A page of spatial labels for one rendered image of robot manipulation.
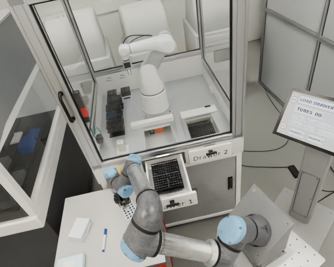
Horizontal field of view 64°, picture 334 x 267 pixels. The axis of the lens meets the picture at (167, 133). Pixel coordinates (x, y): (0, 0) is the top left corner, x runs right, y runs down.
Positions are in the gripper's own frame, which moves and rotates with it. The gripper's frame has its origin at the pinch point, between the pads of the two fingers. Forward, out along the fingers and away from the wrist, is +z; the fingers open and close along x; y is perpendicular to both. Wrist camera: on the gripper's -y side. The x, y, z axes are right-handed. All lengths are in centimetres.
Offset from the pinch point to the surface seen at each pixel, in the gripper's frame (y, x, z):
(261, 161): -27, 146, 82
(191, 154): -3, 52, -9
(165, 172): -0.9, 30.9, -8.3
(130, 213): 5.6, 0.5, 1.9
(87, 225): -1.6, -24.7, 1.7
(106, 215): -4.6, -12.7, 5.4
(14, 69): -81, -23, -72
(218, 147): 4, 70, -10
